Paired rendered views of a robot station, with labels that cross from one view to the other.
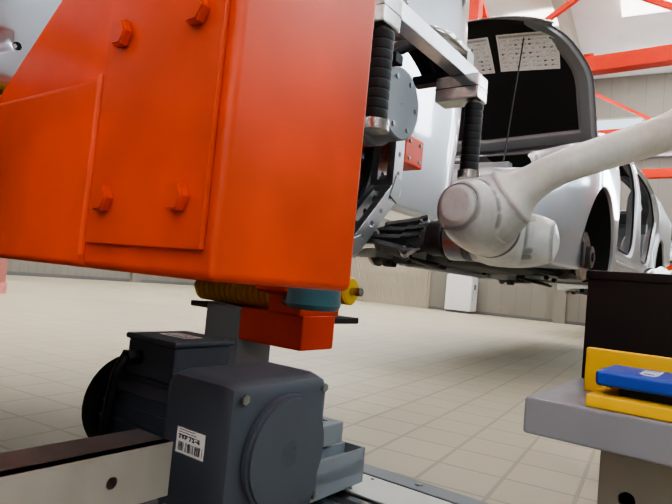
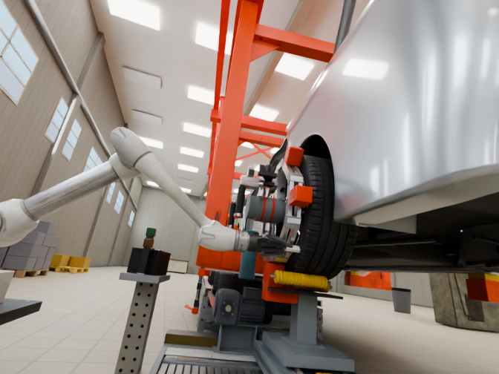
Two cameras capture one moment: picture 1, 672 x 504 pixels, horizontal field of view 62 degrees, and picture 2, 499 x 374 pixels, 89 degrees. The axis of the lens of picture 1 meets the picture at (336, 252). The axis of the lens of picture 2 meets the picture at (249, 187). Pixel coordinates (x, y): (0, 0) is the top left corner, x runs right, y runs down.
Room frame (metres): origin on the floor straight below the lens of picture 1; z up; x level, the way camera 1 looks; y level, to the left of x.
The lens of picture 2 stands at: (1.93, -1.03, 0.51)
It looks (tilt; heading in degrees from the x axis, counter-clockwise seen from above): 19 degrees up; 135
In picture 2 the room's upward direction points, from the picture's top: 7 degrees clockwise
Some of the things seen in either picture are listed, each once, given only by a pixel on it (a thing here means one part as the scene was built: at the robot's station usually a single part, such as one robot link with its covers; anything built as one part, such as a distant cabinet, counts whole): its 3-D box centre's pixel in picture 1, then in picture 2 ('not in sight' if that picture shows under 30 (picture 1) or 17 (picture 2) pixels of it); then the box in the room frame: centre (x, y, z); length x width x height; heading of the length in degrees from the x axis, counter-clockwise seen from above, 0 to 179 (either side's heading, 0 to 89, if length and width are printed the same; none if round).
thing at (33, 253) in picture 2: not in sight; (24, 246); (-4.67, -0.35, 0.51); 1.03 x 0.69 x 1.02; 151
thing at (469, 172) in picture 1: (471, 139); (240, 201); (1.08, -0.24, 0.83); 0.04 x 0.04 x 0.16
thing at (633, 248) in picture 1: (538, 203); not in sight; (5.54, -1.95, 1.49); 4.95 x 1.86 x 1.59; 143
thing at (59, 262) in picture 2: not in sight; (68, 263); (-6.86, 0.93, 0.21); 1.21 x 0.80 x 0.42; 151
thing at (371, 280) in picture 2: not in sight; (362, 275); (0.36, 3.17, 0.69); 0.52 x 0.17 x 0.35; 53
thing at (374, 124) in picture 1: (378, 78); (232, 215); (0.80, -0.04, 0.83); 0.04 x 0.04 x 0.16
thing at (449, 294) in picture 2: not in sight; (463, 263); (1.35, 6.14, 1.25); 1.27 x 1.13 x 2.49; 58
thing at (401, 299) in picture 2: not in sight; (401, 300); (-0.27, 7.68, 0.32); 0.51 x 0.50 x 0.63; 69
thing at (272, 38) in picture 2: not in sight; (377, 75); (1.29, 1.20, 2.54); 2.58 x 0.12 x 0.42; 53
